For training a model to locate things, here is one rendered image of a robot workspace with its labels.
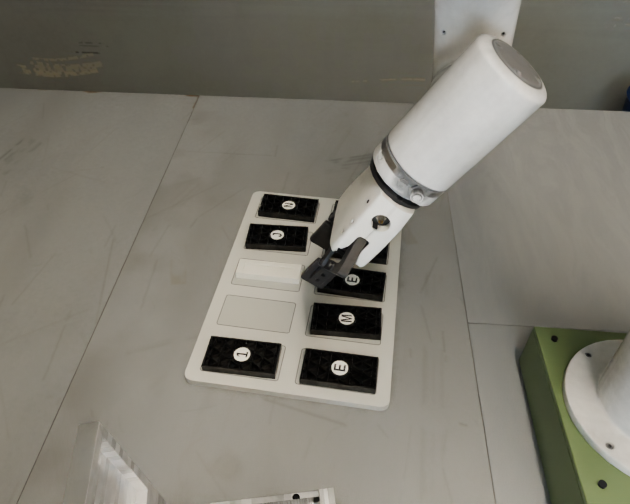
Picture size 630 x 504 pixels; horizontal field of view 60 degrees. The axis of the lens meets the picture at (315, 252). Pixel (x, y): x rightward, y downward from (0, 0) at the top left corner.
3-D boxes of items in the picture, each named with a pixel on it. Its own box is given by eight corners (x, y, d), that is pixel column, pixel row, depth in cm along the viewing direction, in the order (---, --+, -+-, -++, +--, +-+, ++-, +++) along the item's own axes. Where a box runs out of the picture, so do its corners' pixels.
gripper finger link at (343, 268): (360, 271, 57) (333, 284, 62) (379, 212, 61) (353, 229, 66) (350, 265, 57) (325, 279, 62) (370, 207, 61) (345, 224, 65)
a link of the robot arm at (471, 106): (397, 113, 60) (380, 153, 53) (486, 14, 51) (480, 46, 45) (454, 160, 61) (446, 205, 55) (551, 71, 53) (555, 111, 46)
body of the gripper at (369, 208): (433, 221, 56) (367, 278, 63) (433, 163, 63) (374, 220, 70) (374, 183, 54) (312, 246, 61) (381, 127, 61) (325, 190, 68)
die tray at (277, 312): (388, 412, 70) (389, 408, 69) (183, 383, 73) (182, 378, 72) (402, 209, 98) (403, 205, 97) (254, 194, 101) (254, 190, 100)
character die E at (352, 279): (382, 301, 81) (383, 296, 80) (317, 292, 83) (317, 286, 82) (385, 277, 85) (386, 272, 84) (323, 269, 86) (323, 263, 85)
